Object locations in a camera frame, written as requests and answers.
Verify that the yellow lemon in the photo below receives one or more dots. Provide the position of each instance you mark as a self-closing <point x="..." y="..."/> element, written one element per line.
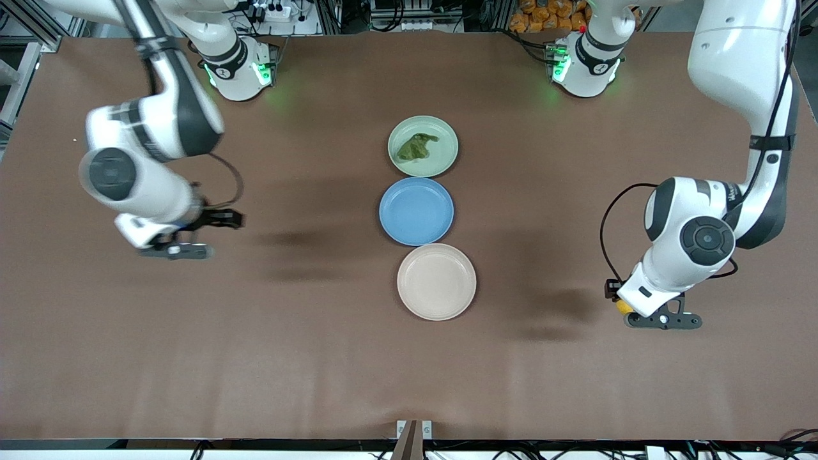
<point x="624" y="307"/>

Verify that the green lettuce leaf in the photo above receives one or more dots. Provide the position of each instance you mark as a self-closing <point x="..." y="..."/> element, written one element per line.
<point x="414" y="149"/>

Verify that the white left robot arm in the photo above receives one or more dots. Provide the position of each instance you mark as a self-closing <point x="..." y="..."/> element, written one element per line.
<point x="735" y="64"/>

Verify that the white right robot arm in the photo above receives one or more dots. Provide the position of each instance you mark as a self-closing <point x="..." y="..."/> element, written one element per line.
<point x="147" y="185"/>

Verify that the beige round plate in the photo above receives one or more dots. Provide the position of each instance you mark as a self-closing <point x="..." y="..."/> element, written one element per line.
<point x="436" y="282"/>

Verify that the blue round plate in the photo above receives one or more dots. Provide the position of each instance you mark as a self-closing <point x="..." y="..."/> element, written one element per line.
<point x="416" y="211"/>

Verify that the white power strip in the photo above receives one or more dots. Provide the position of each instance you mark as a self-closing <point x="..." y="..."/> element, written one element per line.
<point x="275" y="11"/>

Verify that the pale green round plate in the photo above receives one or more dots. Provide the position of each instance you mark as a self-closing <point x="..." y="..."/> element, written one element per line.
<point x="441" y="160"/>

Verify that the bag of orange items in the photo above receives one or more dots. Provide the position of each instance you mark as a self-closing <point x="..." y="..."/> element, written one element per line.
<point x="543" y="16"/>

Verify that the aluminium frame profile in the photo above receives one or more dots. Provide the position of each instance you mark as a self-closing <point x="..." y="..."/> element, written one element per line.
<point x="25" y="76"/>

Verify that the metal bracket with brown post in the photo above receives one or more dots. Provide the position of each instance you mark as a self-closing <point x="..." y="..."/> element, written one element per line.
<point x="413" y="434"/>

